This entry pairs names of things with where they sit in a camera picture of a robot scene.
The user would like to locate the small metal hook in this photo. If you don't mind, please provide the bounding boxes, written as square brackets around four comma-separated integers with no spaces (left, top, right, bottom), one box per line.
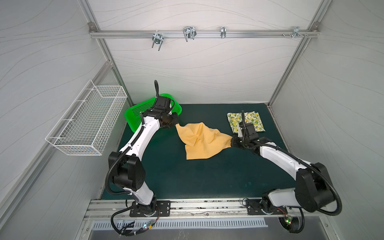
[221,27,227,39]

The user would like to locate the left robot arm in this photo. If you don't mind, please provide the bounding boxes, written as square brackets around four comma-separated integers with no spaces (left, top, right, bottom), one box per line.
[105,95,178,211]

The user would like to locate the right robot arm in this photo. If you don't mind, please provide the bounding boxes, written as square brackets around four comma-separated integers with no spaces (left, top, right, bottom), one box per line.
[231,122,343,216]

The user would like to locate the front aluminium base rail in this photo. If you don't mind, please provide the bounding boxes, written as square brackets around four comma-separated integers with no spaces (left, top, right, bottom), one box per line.
[83,196,330,221]

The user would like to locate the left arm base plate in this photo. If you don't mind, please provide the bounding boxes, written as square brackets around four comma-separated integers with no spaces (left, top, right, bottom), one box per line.
[129,201,171,218]

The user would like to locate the white vent strip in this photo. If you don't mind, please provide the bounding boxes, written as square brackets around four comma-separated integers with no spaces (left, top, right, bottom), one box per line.
[92,217,268,231]

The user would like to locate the lemon print skirt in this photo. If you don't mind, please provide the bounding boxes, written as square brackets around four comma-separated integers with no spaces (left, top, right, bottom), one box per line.
[227,111,265,134]

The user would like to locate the left U-bolt clamp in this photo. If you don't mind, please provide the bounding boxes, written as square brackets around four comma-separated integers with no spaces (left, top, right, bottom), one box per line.
[152,33,164,51]

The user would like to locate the u-bolt clamp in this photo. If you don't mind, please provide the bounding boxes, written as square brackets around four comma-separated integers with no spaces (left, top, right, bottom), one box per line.
[183,27,197,42]
[152,33,164,51]

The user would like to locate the right base cable bundle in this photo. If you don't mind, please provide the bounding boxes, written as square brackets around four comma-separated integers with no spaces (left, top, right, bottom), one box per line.
[277,206,306,234]

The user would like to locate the right bolt bracket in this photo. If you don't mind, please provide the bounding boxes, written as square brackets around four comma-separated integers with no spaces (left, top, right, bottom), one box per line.
[282,27,309,39]

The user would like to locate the green plastic basket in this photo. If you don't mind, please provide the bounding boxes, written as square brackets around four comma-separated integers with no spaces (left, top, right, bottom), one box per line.
[125,94,182,133]

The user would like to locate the horizontal aluminium rail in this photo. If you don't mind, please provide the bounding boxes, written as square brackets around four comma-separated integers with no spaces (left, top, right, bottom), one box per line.
[90,29,321,39]

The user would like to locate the left base cable bundle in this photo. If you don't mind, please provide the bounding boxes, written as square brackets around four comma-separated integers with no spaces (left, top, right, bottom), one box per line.
[110,203,161,237]

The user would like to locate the yellow skirt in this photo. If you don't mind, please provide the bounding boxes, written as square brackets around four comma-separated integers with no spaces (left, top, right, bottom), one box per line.
[176,123,232,160]

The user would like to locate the white wire basket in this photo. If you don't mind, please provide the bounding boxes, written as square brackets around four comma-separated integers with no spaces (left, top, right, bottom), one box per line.
[45,80,127,156]

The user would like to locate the base cable bundle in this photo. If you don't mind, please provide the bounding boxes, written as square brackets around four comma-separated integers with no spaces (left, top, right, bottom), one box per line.
[110,203,161,237]
[277,206,306,234]

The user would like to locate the middle U-bolt clamp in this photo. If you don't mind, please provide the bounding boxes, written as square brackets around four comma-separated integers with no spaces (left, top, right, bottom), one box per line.
[183,27,197,42]

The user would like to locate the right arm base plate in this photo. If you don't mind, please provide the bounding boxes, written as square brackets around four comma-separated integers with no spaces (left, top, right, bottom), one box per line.
[242,198,288,216]

